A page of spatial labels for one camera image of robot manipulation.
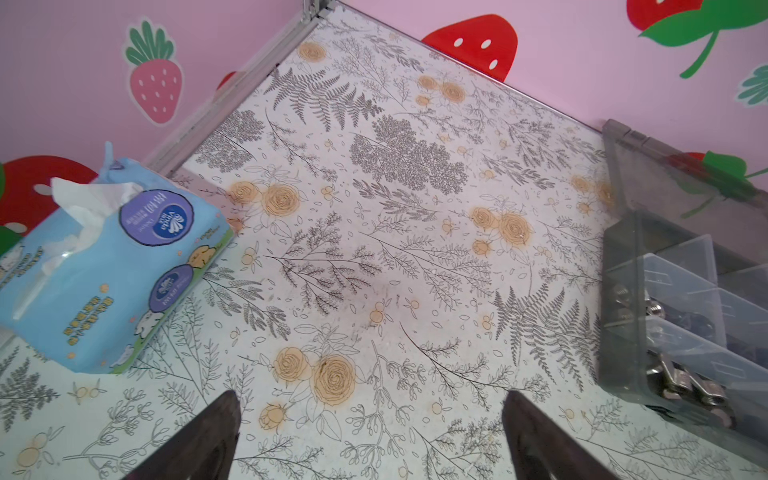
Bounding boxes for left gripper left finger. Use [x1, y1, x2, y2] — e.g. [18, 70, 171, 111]
[124, 390, 242, 480]

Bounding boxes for grey plastic compartment organizer box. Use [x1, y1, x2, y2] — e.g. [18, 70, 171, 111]
[598, 119, 767, 466]

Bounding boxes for silver wing nuts in box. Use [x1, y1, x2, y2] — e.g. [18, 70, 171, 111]
[646, 350, 736, 429]

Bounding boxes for blue white tissue pack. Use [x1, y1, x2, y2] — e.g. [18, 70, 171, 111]
[1, 154, 233, 374]

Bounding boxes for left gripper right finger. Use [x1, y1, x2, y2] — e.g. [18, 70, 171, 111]
[501, 390, 616, 480]

